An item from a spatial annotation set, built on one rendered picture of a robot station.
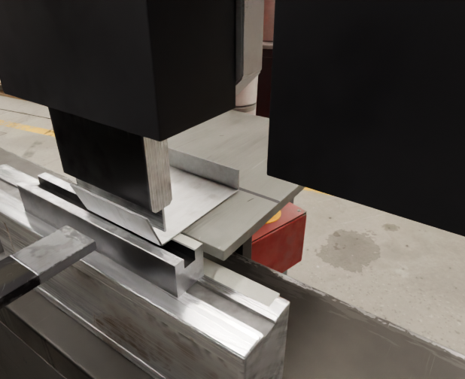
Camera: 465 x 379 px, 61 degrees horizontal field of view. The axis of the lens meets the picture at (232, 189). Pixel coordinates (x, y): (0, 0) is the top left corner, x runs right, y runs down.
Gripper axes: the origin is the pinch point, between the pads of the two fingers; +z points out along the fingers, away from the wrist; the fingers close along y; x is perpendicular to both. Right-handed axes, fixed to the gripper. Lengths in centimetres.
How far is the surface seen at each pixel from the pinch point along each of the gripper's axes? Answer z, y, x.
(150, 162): -26, -28, -33
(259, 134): -20.1, -8.5, -19.3
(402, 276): 75, 101, 14
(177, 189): -19.6, -22.9, -26.5
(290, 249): 8.0, 6.7, -11.5
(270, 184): -19.7, -15.1, -30.1
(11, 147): 78, -24, 262
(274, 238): 3.5, 1.9, -12.1
